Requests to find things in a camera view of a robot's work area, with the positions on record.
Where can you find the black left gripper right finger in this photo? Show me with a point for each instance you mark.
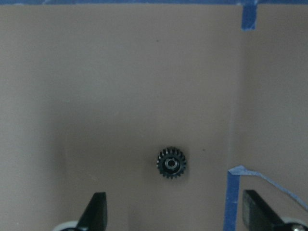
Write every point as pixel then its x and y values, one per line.
pixel 257 215

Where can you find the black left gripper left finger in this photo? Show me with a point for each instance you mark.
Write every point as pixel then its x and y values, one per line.
pixel 94 217

